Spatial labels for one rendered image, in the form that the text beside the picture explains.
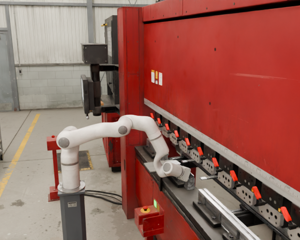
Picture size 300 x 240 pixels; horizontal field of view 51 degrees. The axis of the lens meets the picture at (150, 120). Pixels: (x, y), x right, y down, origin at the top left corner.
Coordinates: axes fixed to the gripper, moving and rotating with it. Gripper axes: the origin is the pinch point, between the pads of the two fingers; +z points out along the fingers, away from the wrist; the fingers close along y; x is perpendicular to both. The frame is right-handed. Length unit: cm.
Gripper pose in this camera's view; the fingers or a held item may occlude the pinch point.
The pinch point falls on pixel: (189, 175)
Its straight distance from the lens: 241.0
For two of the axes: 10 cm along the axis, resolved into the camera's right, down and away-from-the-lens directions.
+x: -7.4, -1.7, 6.4
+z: 5.8, 3.2, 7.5
